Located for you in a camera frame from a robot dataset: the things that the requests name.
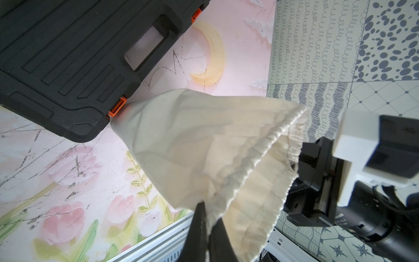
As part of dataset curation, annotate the black plastic tool case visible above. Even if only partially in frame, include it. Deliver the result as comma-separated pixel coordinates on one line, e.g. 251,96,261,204
1,0,208,143

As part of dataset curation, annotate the aluminium mounting rail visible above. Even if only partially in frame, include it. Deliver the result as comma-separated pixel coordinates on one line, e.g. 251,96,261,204
106,213,317,262

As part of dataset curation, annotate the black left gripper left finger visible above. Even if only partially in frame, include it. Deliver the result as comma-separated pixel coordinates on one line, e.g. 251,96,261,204
177,202,208,262

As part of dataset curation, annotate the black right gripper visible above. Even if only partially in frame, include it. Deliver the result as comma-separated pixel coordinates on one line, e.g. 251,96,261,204
284,137,344,227

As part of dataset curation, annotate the beige cloth soil bag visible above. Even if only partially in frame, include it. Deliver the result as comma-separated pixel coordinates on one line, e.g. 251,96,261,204
111,89,311,262

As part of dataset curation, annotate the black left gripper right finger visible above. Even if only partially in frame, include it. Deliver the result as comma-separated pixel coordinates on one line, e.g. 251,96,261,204
208,218,238,262

